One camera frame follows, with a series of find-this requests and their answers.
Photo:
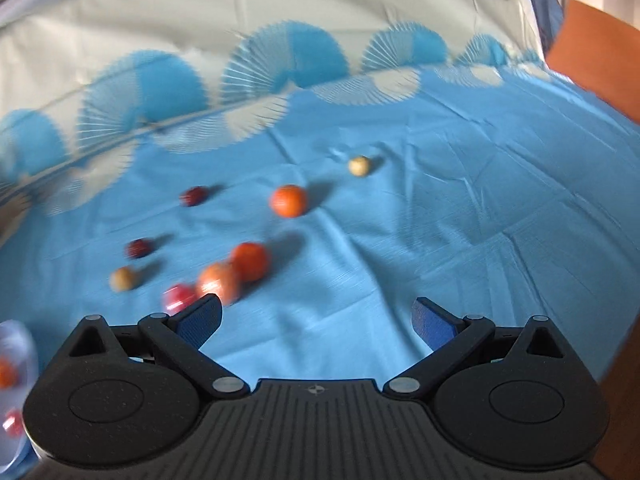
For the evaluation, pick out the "beige longan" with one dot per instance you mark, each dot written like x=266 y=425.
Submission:
x=123 y=278
x=359 y=165

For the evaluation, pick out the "dark red jujube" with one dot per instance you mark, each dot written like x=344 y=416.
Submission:
x=138 y=248
x=193 y=196

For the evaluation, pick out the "red plastic-wrapped ball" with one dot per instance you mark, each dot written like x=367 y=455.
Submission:
x=12 y=422
x=177 y=297

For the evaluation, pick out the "small tangerine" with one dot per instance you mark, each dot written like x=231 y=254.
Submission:
x=219 y=282
x=249 y=261
x=288 y=201
x=5 y=372

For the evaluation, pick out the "light blue plate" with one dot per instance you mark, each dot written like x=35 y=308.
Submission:
x=22 y=350

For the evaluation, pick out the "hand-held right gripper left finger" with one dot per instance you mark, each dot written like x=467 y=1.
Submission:
x=202 y=317

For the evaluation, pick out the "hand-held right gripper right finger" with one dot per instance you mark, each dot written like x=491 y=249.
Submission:
x=432 y=325

